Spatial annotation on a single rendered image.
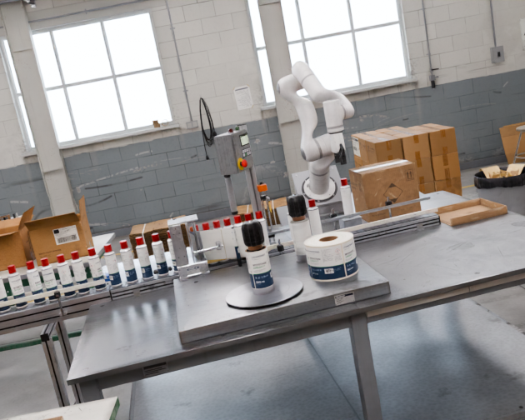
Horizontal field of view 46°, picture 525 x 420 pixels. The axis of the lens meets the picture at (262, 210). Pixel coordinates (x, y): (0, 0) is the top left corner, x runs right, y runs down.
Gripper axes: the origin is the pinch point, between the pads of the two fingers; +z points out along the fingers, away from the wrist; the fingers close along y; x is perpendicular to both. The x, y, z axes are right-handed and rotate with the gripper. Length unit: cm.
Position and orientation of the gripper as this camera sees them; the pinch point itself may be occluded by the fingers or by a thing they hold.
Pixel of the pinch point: (340, 162)
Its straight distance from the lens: 321.3
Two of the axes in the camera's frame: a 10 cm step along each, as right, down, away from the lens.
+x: 9.7, -2.1, 1.3
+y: 1.7, 1.7, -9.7
